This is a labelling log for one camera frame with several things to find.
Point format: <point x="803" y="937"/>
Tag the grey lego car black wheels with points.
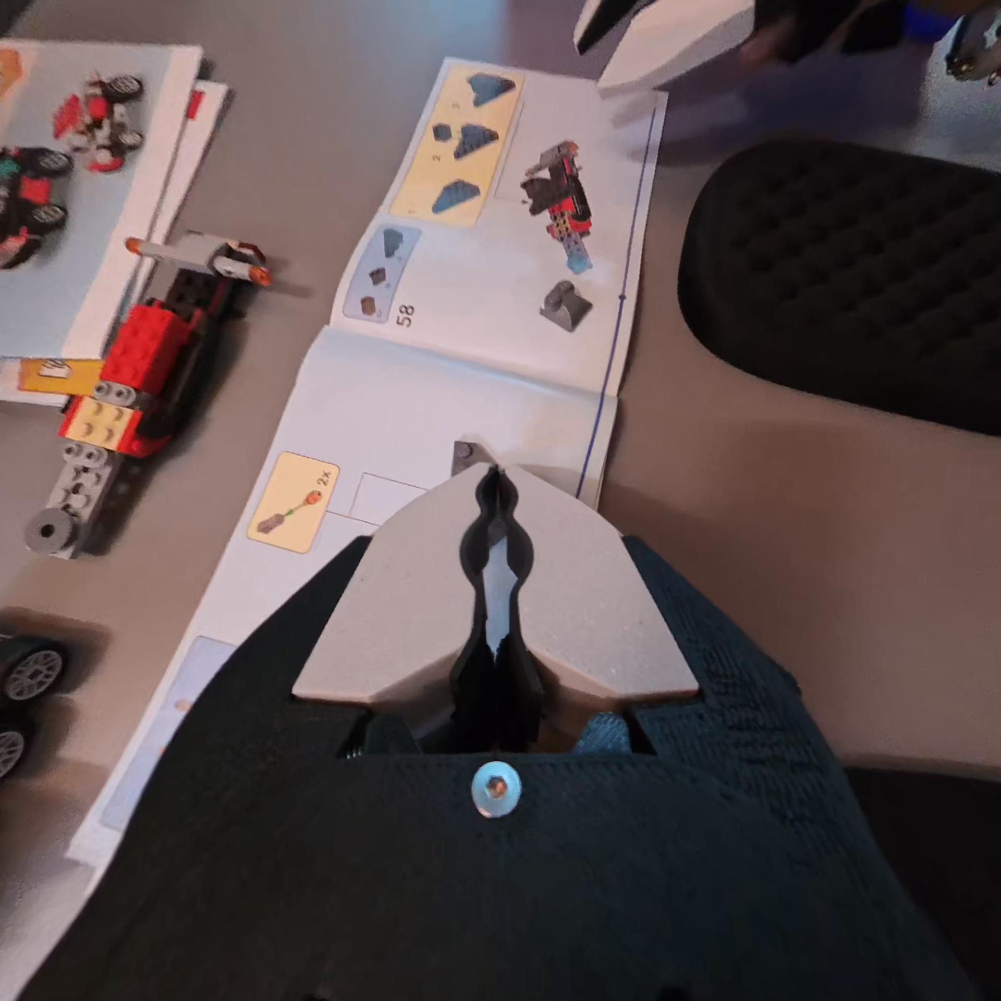
<point x="31" y="669"/>

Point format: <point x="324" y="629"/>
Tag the dark grey lego wedge plate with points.
<point x="468" y="455"/>

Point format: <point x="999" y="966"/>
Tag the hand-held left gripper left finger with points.
<point x="391" y="618"/>

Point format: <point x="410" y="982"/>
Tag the black textured cushion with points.
<point x="852" y="274"/>

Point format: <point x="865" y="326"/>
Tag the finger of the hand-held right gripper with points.
<point x="688" y="39"/>
<point x="598" y="27"/>

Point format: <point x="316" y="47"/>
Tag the red and grey lego dragster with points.
<point x="141" y="367"/>

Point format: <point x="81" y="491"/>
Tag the open lego instruction booklet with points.
<point x="485" y="367"/>

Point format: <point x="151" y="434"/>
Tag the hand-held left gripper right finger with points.
<point x="602" y="618"/>

